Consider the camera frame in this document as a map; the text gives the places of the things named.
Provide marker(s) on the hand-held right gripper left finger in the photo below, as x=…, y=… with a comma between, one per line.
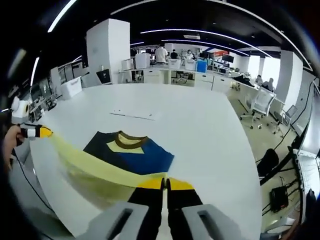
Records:
x=145, y=200

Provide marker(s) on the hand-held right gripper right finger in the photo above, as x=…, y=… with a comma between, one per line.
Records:
x=182, y=197

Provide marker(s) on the black monitor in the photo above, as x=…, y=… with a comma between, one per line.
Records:
x=228, y=58

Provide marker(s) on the yellow blue grey garment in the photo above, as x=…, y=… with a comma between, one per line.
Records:
x=135, y=160

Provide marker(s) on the black floor device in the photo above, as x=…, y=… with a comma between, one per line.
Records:
x=280, y=198

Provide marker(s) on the white laptop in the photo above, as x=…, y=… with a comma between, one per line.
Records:
x=307, y=170

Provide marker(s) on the ceiling light strip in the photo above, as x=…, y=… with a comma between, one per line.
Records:
x=61, y=16
x=35, y=70

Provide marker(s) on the small white appliance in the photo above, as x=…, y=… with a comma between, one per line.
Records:
x=127, y=65

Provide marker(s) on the white square pillar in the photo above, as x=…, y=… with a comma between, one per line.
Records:
x=107, y=50

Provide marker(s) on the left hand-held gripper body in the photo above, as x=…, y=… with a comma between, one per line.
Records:
x=20, y=110

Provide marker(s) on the white mesh office chair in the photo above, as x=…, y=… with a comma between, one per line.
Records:
x=262, y=102
x=287, y=117

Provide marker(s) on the tall white appliance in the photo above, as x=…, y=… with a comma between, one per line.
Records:
x=142, y=61

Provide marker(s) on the blue plastic crate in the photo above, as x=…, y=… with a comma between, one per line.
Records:
x=202, y=66

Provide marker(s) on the person's left hand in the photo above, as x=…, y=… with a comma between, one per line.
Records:
x=12, y=140

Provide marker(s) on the white power strip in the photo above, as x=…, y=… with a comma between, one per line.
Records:
x=140, y=115

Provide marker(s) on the black office chair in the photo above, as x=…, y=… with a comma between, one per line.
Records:
x=268, y=161

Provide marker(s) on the white counter cabinets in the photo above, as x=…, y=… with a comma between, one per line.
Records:
x=220, y=81

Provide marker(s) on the white counter crate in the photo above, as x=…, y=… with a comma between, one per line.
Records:
x=174, y=64
x=190, y=65

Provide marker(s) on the black waste bin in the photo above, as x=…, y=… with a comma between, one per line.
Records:
x=104, y=77

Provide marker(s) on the large white storage bin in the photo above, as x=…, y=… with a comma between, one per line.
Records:
x=72, y=87

